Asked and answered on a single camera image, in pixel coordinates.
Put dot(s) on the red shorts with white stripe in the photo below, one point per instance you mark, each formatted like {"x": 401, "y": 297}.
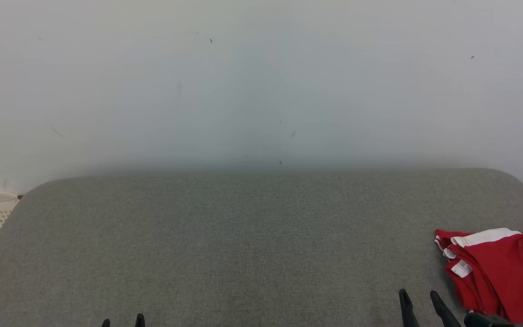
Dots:
{"x": 506, "y": 277}

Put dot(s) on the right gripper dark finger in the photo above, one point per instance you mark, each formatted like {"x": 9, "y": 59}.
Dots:
{"x": 445, "y": 311}
{"x": 409, "y": 313}

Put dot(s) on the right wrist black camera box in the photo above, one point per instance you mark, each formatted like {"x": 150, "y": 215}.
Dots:
{"x": 488, "y": 320}

